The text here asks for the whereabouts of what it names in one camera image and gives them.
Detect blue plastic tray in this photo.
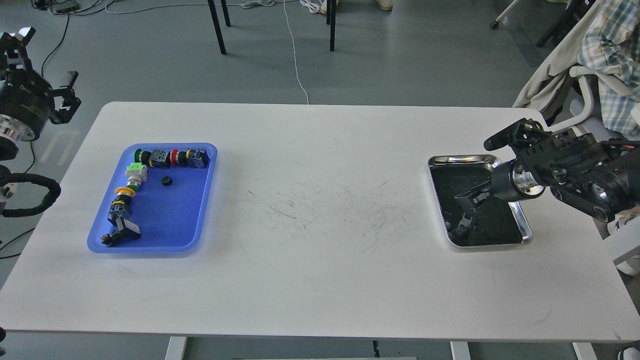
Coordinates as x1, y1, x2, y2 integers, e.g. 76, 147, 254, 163
87, 143, 218, 254

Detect yellow push button switch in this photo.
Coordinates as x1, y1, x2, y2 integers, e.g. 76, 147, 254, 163
107, 186, 137, 227

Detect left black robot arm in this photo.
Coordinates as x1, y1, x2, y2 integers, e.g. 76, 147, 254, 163
0, 27, 82, 218

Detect beige cloth on chair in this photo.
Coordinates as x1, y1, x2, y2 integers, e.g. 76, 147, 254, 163
512, 0, 604, 126

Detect black table legs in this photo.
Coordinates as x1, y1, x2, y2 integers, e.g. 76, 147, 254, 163
205, 0, 338, 55

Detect white floor cable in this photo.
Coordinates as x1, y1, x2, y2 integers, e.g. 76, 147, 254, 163
105, 0, 321, 105

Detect green push button switch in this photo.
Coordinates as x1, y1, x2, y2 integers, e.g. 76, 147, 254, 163
134, 148, 171, 169

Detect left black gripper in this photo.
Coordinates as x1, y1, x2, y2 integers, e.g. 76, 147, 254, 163
0, 27, 82, 142

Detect small black gear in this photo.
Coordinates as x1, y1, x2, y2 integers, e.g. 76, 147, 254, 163
160, 176, 173, 187

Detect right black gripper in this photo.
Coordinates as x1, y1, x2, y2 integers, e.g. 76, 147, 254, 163
450, 161, 546, 240

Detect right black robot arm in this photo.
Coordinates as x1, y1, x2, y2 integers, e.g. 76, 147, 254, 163
451, 118, 640, 239

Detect light green button switch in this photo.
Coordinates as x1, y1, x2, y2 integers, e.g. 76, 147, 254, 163
125, 162, 148, 188

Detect red push button switch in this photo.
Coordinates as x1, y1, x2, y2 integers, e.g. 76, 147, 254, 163
169, 148, 210, 169

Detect black floor cable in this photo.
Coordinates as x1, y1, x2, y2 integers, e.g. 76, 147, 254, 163
0, 0, 121, 258

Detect silver metal tray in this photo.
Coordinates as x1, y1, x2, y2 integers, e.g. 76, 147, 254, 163
427, 153, 534, 251

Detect plaid shirt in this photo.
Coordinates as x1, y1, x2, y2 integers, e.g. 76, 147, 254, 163
577, 0, 640, 141

